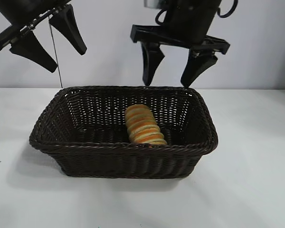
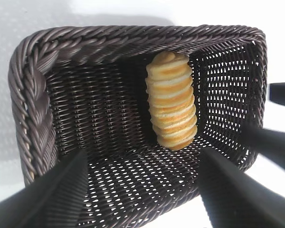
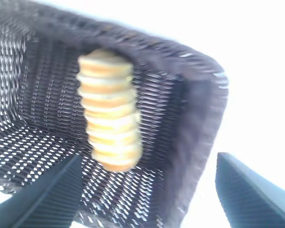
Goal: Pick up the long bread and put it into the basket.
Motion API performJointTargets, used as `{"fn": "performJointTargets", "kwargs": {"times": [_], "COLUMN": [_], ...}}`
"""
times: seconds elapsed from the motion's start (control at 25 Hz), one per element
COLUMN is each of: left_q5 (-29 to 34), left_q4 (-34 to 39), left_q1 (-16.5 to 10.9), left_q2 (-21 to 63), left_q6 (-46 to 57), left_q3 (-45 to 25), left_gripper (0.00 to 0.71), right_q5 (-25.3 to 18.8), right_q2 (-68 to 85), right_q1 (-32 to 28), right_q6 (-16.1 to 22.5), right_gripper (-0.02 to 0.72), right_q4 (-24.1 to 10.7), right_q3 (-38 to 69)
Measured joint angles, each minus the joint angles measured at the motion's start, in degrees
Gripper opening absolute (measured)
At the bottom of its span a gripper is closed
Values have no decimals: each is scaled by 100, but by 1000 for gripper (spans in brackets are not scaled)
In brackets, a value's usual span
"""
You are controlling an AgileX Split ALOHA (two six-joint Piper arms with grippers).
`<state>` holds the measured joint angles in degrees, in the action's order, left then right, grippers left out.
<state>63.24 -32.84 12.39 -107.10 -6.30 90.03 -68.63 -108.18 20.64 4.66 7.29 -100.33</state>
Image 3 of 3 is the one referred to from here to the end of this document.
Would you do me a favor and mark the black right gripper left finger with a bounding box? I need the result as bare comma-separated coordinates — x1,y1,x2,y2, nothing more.
0,154,83,228

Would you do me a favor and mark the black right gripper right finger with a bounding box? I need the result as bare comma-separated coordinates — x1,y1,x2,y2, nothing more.
215,152,285,228

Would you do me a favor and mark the dark brown wicker basket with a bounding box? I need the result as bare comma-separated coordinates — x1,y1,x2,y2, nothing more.
0,0,229,228

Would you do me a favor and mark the long striped bread loaf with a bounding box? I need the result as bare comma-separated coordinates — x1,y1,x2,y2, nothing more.
76,48,143,173

